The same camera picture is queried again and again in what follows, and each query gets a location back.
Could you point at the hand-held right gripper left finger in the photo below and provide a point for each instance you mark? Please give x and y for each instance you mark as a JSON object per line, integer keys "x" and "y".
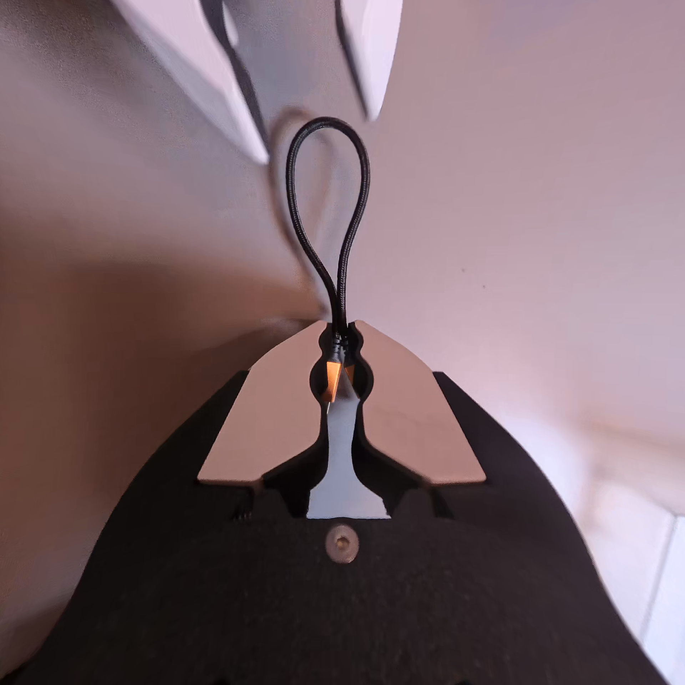
{"x": 267, "y": 417}

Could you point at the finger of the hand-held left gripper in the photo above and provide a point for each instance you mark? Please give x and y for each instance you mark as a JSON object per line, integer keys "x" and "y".
{"x": 182, "y": 43}
{"x": 374, "y": 48}

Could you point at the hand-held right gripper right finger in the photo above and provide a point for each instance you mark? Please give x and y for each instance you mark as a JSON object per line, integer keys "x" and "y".
{"x": 417, "y": 417}

